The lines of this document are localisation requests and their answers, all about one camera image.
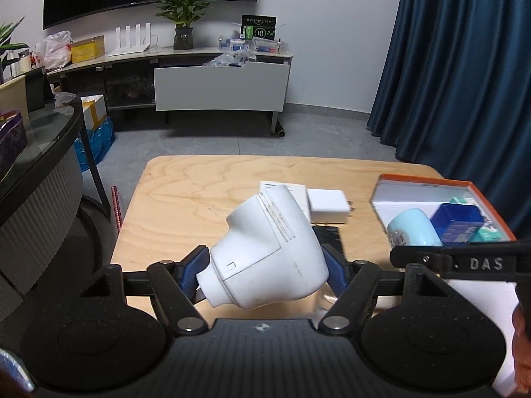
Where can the red stick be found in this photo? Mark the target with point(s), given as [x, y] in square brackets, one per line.
[117, 209]

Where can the black roll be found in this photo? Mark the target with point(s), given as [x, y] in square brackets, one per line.
[279, 129]

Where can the teal packet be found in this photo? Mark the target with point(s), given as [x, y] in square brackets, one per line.
[464, 201]
[493, 234]

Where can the white folding table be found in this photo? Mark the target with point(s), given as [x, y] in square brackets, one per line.
[220, 87]

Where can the blue box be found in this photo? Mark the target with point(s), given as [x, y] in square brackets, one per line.
[456, 222]

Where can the person's right hand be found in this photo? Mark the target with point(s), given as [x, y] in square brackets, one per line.
[523, 360]

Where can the light blue cup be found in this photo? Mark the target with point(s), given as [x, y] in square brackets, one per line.
[412, 228]

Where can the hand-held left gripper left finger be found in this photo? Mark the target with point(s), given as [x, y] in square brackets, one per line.
[196, 267]

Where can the flat black card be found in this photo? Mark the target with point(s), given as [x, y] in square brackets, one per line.
[330, 238]

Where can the potted green plant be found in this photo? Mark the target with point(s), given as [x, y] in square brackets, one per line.
[182, 12]

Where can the white box yellow tape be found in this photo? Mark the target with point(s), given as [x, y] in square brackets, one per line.
[94, 110]

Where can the white plastic bag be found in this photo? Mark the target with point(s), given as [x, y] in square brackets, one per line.
[52, 52]

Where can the leafy green plant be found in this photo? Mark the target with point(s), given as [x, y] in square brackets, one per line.
[8, 35]

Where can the small white charger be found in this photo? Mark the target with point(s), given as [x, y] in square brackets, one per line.
[327, 207]

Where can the blue bag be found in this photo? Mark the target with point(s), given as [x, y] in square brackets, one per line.
[97, 143]

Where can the white router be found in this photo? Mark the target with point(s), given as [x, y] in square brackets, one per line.
[130, 45]

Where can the clear plastic wrapping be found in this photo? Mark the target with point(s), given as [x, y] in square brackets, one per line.
[228, 59]

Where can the long tv cabinet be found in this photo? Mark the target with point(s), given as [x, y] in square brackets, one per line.
[124, 64]

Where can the white plastic device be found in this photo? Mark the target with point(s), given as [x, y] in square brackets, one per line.
[265, 253]

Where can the white paper carton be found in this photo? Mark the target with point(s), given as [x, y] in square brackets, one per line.
[299, 192]

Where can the purple tin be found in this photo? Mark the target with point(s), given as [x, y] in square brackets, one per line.
[11, 141]

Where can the black box green label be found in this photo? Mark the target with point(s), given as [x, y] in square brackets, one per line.
[258, 27]

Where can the blue curtain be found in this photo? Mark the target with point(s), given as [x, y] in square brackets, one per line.
[456, 70]

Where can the row of clear plastic boxes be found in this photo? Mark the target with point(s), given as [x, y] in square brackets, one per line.
[253, 44]

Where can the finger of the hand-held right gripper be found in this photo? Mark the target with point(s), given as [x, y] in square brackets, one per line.
[477, 263]

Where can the dark curved desk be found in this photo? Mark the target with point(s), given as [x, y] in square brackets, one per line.
[37, 199]

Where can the orange rimmed white box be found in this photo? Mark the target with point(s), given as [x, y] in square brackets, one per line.
[398, 195]

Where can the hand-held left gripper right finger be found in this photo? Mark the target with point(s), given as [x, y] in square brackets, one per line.
[335, 271]

